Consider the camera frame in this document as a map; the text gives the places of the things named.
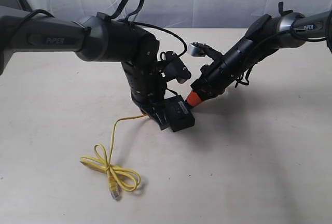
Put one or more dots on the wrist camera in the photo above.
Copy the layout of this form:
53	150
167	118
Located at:
201	50
172	67

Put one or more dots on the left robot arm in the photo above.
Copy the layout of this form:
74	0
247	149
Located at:
106	38

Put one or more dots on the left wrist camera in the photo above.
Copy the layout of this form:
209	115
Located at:
172	67

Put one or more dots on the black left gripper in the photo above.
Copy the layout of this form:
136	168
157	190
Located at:
146	84

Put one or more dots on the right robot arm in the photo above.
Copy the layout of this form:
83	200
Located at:
263	38

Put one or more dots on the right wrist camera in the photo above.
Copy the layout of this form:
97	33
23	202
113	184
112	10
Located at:
201	50

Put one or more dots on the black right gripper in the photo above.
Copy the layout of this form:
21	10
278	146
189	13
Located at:
234	63

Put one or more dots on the black network switch box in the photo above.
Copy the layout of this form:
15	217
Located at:
178	114

